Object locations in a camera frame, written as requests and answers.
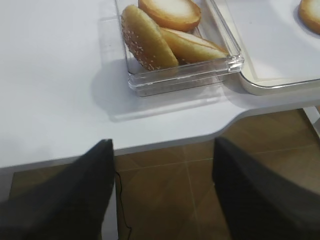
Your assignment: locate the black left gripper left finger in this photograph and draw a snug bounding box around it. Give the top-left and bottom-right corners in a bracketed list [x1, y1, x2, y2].
[0, 139, 115, 240]

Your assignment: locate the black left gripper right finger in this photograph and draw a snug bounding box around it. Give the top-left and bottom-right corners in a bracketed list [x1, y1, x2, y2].
[212, 137, 320, 240]

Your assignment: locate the white metal tray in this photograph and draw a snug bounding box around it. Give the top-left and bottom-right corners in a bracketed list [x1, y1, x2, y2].
[204, 0, 320, 97]

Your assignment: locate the white paper tray liner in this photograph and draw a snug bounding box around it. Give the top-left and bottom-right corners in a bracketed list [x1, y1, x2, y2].
[226, 0, 320, 80]

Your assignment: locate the leaning bun half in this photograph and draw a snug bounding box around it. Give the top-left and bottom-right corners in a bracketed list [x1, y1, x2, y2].
[160, 27, 229, 64]

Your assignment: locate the sesame bun top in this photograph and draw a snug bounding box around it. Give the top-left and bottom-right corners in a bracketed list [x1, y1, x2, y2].
[121, 5, 179, 71]

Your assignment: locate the clear plastic bun container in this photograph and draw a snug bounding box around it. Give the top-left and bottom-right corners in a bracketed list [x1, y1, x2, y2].
[123, 0, 245, 97]

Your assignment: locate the bun bottom on tray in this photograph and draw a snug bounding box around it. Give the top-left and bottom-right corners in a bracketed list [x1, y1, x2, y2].
[298, 0, 320, 35]

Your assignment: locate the bun half cut side up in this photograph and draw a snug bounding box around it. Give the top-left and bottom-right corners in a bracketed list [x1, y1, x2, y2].
[138, 0, 202, 32]

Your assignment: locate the thin black floor cable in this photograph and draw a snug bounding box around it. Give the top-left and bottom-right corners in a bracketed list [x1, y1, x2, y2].
[114, 170, 133, 240]

